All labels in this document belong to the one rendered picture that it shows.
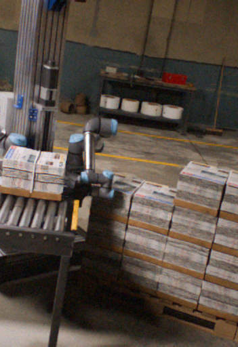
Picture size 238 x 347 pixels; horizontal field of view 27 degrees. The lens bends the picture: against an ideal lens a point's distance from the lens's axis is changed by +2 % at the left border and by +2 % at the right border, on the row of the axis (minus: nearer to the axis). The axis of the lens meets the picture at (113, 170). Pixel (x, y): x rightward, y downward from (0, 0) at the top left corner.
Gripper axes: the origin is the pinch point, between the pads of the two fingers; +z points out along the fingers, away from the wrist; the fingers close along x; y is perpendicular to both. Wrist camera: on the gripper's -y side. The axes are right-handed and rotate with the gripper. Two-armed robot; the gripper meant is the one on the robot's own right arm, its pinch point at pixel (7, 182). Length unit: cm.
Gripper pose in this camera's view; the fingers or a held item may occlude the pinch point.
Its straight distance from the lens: 328.2
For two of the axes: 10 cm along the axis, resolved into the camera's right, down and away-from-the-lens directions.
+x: -0.4, -2.9, 9.5
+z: 9.9, 1.5, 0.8
